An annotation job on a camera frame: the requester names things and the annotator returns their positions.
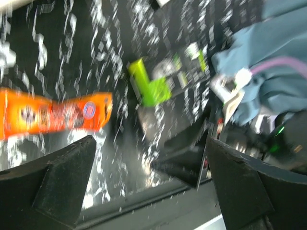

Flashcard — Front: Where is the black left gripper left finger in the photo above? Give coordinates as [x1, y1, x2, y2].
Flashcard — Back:
[0, 135, 96, 230]

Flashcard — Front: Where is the teal t-shirt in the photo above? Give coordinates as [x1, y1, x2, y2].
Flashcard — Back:
[212, 0, 307, 126]

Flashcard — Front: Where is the orange razor pack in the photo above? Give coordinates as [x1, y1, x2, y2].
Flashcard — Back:
[0, 89, 113, 140]

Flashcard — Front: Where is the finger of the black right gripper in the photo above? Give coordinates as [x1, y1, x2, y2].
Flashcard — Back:
[151, 119, 209, 188]

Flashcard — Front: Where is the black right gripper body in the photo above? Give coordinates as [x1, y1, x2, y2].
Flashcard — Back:
[206, 105, 272, 159]

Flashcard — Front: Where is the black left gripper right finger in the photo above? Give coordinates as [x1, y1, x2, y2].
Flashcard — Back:
[205, 138, 307, 230]

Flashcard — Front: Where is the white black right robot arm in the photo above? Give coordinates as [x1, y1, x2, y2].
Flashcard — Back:
[151, 106, 307, 188]

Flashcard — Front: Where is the green black razor box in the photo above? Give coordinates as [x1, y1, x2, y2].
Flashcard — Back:
[128, 42, 209, 109]

